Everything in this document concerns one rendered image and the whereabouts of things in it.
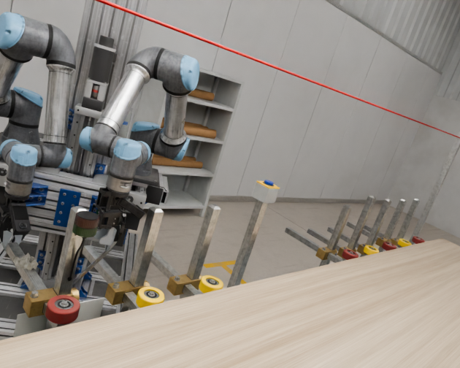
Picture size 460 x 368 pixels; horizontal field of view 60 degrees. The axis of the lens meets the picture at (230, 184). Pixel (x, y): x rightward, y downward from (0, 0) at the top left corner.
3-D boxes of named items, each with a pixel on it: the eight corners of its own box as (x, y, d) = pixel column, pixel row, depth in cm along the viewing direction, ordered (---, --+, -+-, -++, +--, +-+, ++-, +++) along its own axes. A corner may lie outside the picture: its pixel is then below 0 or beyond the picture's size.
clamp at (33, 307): (22, 307, 110) (25, 291, 109) (70, 298, 120) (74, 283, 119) (29, 319, 107) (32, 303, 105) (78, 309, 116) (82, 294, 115)
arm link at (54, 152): (73, 36, 149) (62, 168, 151) (42, 27, 141) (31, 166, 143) (86, 31, 140) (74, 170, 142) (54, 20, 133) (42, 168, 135)
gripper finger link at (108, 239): (93, 251, 125) (99, 225, 123) (109, 250, 130) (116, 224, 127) (97, 256, 123) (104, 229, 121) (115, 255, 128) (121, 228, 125)
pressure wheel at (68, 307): (35, 333, 106) (43, 296, 103) (65, 326, 112) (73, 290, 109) (46, 353, 101) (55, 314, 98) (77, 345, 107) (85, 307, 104)
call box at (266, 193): (250, 198, 162) (256, 179, 160) (261, 198, 167) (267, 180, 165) (263, 205, 157) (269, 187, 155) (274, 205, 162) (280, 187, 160)
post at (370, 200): (338, 266, 244) (368, 194, 232) (341, 266, 247) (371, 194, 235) (343, 269, 242) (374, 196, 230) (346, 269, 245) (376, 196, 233)
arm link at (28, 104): (43, 127, 171) (49, 96, 168) (8, 122, 162) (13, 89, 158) (35, 119, 179) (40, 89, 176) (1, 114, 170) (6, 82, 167)
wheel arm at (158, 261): (138, 252, 166) (140, 243, 165) (144, 251, 169) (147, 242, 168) (202, 315, 138) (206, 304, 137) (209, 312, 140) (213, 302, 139)
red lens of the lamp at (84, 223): (70, 218, 105) (71, 211, 104) (92, 217, 109) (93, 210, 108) (79, 228, 101) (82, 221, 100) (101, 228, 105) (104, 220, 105)
